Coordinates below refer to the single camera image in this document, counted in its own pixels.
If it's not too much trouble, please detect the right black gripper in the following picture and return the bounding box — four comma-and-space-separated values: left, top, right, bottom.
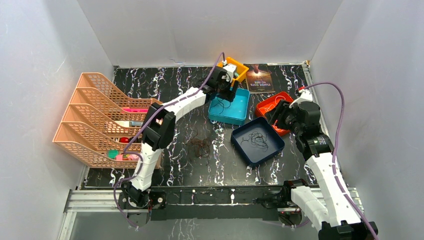
264, 99, 303, 136

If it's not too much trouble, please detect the orange square tray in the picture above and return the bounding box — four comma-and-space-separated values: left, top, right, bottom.
254, 91, 293, 119

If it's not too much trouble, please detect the brown cable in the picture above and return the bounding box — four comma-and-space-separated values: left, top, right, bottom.
210, 96, 233, 117

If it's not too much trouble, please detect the white cable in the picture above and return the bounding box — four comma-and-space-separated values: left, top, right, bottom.
263, 95, 287, 112

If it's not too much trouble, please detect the cyan square tray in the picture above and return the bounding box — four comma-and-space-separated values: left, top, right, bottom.
208, 88, 250, 126

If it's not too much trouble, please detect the black thin cable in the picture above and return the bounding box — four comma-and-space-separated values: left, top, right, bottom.
240, 131, 270, 152

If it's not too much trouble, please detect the cable bundle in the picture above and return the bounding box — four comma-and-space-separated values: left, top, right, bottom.
184, 128, 213, 163

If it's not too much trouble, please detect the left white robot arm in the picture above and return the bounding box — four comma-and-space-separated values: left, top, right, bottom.
121, 63, 239, 208

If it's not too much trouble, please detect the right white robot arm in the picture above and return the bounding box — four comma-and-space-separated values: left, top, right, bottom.
269, 100, 378, 240

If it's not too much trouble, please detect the yellow plastic bin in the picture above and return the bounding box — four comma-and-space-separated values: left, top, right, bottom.
217, 57, 249, 86

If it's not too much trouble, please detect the navy square tray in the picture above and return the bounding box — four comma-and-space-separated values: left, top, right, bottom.
230, 117, 285, 167

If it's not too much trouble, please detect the dark paperback book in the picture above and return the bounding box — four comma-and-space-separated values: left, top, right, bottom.
246, 64, 275, 94

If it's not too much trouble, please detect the peach compartment organizer tray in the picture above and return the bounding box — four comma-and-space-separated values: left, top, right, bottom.
116, 98, 162, 170

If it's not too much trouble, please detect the red round object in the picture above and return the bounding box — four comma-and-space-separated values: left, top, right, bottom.
119, 137, 130, 144

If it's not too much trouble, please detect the pink eraser pack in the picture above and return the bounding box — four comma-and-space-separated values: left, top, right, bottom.
114, 153, 140, 161

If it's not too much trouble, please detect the peach mesh file rack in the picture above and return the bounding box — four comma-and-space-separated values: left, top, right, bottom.
52, 72, 152, 169

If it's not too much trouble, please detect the green eraser block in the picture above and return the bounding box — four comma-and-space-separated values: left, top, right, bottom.
106, 149, 120, 159

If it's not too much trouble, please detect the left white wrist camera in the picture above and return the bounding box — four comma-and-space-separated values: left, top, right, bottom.
221, 60, 237, 83

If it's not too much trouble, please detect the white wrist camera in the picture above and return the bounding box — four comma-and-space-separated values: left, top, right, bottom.
221, 60, 237, 83
289, 87, 313, 109

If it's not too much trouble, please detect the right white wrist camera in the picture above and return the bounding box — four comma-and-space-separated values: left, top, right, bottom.
289, 87, 313, 109

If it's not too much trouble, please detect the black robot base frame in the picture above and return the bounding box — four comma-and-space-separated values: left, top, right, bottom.
114, 181, 309, 228

